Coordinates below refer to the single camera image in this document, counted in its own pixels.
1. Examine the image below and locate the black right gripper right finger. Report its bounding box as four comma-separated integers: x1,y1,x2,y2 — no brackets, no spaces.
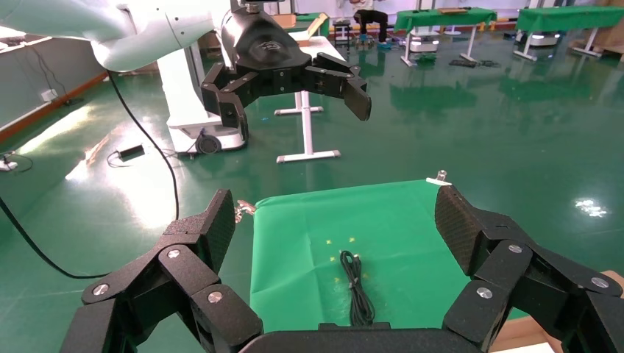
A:
433,185,624,353

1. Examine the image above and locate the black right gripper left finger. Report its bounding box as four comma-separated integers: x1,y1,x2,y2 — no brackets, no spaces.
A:
59,188,264,353

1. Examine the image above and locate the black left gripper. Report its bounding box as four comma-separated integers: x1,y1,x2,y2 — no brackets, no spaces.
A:
200,7,372,142

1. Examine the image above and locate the black data cable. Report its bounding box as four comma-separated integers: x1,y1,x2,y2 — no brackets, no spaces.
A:
339,251,376,327

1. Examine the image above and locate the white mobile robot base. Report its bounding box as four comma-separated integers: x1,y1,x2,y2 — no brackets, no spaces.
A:
528,31,560,48
408,29,441,54

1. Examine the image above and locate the white leg table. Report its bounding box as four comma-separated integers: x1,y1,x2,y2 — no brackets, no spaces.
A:
274,36,347,164

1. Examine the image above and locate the open cardboard carton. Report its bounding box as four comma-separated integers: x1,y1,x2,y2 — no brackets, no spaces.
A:
272,13,330,47

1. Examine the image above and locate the black stool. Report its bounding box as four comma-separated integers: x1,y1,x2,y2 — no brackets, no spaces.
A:
333,19,353,49

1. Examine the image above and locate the metal cloth clamp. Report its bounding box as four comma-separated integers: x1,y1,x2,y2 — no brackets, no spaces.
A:
235,199,257,224
425,170,453,187

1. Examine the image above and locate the white robot column base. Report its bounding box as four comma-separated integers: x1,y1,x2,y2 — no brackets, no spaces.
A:
157,41,245,156

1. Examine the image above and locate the green table cloth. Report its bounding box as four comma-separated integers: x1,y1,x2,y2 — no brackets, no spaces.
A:
249,179,530,335

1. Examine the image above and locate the seated person in black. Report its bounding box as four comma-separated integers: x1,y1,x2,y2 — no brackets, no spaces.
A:
350,0,391,49

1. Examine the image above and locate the black power adapter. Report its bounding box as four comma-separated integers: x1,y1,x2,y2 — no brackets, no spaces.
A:
106,143,147,169

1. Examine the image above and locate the green cloth covered table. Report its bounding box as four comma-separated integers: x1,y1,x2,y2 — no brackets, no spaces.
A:
394,7,498,68
513,4,624,62

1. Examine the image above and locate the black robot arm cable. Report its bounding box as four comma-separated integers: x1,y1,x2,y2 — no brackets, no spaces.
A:
0,70,180,280

